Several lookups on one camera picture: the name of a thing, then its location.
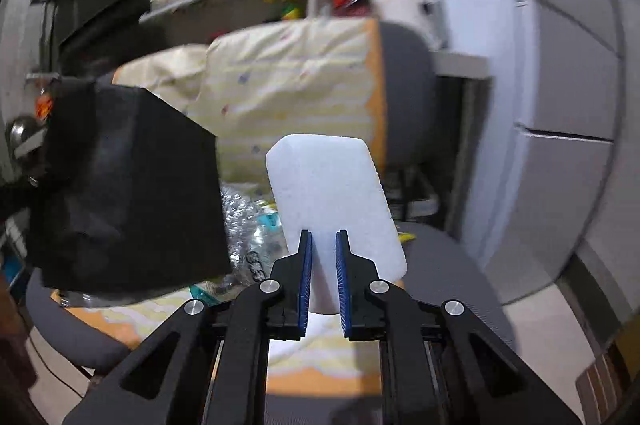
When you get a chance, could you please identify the crushed clear plastic bottle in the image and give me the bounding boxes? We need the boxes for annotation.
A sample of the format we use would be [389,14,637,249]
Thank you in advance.
[220,184,292,291]

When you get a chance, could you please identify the grey office chair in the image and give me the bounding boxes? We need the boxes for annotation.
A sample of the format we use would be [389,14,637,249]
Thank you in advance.
[25,19,516,398]

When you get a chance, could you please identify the white refrigerator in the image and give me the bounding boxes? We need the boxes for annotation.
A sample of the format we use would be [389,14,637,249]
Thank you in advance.
[412,0,628,306]

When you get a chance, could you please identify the yellow striped dotted cloth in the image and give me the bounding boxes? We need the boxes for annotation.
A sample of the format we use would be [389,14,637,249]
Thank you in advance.
[52,18,391,398]

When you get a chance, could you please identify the white foam block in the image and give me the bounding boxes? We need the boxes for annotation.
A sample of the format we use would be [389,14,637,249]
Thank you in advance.
[265,134,408,313]

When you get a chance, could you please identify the striped door mat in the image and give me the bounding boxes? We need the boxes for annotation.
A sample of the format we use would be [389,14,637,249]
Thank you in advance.
[574,349,632,425]

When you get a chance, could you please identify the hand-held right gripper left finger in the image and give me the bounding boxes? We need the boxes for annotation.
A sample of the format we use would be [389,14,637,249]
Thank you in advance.
[62,229,313,425]

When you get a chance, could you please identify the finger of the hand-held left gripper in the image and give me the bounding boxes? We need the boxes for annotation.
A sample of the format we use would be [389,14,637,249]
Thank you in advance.
[4,114,51,186]

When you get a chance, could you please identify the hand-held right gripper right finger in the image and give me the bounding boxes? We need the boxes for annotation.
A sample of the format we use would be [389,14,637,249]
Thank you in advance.
[335,229,583,425]

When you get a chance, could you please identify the white topped side table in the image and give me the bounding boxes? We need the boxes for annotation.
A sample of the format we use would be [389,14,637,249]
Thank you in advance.
[432,49,492,226]

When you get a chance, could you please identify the black bag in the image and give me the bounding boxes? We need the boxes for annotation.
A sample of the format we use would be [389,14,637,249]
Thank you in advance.
[30,79,232,303]

